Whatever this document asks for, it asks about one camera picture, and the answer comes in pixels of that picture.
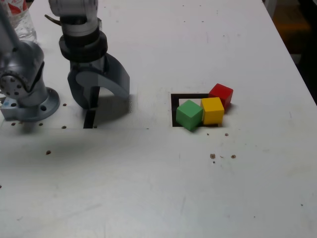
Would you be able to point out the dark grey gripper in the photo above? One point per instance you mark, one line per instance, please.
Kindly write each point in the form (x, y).
(89, 65)

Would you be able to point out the green cube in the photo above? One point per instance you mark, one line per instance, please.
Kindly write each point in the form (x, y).
(188, 115)

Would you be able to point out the yellow cube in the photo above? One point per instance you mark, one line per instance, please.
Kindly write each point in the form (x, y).
(212, 111)

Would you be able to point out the red cube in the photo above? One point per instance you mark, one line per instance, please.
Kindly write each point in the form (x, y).
(223, 91)

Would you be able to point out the black tape square outline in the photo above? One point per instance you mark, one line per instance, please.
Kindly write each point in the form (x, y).
(174, 104)

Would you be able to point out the black tape strip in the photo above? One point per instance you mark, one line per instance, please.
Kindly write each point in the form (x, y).
(89, 120)

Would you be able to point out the clear plastic water bottle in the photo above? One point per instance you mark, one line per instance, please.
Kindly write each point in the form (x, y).
(24, 24)

